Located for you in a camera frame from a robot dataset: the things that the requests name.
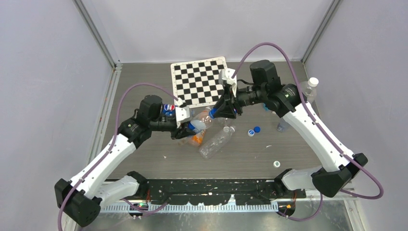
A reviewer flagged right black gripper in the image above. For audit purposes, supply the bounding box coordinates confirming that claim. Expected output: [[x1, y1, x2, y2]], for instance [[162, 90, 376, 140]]
[[212, 83, 265, 119]]

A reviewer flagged clear Pepsi bottle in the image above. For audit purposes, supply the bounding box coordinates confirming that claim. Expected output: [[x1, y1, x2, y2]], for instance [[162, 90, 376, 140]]
[[188, 110, 214, 133]]

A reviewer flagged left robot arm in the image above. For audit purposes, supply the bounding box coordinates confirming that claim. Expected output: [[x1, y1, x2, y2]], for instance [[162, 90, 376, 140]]
[[54, 95, 195, 228]]

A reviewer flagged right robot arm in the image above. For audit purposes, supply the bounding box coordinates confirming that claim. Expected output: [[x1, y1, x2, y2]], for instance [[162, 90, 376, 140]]
[[211, 60, 368, 198]]

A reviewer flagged blue label Pepsi bottle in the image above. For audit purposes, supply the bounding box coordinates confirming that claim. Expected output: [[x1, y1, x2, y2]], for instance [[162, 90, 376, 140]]
[[217, 118, 234, 126]]

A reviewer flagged orange drink bottle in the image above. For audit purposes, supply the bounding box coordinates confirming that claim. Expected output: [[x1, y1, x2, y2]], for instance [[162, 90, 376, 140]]
[[177, 129, 206, 147]]

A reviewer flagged crushed Pepsi bottle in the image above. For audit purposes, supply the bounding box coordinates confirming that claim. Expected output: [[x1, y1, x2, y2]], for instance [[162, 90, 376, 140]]
[[162, 104, 176, 117]]

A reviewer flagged clear empty plastic bottle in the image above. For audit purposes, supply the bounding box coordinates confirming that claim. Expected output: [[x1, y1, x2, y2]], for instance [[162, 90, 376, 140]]
[[199, 126, 236, 160]]

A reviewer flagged white blue bottle cap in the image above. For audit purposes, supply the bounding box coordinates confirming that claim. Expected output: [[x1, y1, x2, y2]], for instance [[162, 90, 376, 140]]
[[247, 129, 255, 137]]

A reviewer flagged small water bottle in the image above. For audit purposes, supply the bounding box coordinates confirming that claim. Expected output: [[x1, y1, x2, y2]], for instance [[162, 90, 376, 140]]
[[277, 118, 291, 132]]

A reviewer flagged white green bottle cap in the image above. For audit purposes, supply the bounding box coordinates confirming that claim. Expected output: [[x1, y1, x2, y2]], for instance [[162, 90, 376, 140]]
[[273, 161, 281, 168]]

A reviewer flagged tall bottle white cap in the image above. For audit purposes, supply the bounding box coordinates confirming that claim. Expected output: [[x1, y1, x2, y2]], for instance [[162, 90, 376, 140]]
[[300, 77, 319, 103]]

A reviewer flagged checkerboard mat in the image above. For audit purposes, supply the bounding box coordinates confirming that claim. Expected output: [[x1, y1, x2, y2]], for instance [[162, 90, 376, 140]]
[[170, 56, 227, 108]]

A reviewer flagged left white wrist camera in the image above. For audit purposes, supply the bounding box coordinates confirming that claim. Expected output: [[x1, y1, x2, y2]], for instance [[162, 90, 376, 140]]
[[175, 98, 191, 123]]

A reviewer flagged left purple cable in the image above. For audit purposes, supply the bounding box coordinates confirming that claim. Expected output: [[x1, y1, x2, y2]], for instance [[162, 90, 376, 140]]
[[57, 83, 184, 231]]

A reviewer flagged purple cable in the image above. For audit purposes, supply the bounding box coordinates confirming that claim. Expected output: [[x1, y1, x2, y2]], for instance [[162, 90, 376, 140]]
[[57, 83, 184, 231], [232, 42, 384, 222]]

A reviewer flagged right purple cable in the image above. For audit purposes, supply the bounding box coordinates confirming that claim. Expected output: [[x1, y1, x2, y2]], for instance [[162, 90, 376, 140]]
[[232, 42, 384, 222]]

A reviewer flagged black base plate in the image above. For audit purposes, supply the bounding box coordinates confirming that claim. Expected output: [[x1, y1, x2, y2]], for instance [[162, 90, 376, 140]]
[[130, 179, 306, 213]]

